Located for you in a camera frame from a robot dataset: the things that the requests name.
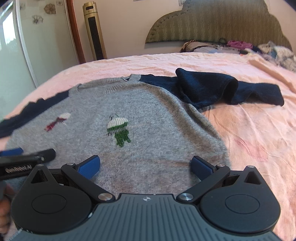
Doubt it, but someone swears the grey navy knit sweater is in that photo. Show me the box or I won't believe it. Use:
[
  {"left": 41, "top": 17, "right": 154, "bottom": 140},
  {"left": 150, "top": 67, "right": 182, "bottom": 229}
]
[{"left": 1, "top": 68, "right": 284, "bottom": 195}]

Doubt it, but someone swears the pile of clothes on bed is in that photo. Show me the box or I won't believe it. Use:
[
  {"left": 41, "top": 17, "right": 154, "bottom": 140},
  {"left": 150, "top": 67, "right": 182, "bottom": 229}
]
[{"left": 180, "top": 38, "right": 295, "bottom": 72}]

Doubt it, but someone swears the person left hand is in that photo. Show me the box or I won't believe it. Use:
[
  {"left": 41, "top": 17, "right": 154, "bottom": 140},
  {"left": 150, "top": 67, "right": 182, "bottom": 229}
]
[{"left": 0, "top": 185, "right": 14, "bottom": 234}]

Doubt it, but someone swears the pink bed sheet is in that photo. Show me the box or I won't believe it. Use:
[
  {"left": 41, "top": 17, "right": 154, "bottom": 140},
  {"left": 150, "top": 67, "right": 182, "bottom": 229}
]
[{"left": 9, "top": 53, "right": 295, "bottom": 240}]

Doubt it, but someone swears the glass wardrobe sliding door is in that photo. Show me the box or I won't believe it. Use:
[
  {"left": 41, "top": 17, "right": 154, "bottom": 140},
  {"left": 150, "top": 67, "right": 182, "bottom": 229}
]
[{"left": 1, "top": 1, "right": 79, "bottom": 118}]

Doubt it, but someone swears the gold tower fan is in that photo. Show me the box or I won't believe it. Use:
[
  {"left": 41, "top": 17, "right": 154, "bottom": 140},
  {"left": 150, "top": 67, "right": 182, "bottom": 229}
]
[{"left": 83, "top": 1, "right": 107, "bottom": 60}]

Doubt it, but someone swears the green upholstered headboard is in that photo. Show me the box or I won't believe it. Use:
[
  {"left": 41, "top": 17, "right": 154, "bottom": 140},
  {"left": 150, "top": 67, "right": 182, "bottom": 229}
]
[{"left": 145, "top": 1, "right": 292, "bottom": 49}]

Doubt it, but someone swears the brown wooden door frame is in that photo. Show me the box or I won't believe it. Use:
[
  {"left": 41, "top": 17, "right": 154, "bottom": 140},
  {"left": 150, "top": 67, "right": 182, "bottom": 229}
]
[{"left": 66, "top": 0, "right": 86, "bottom": 64}]

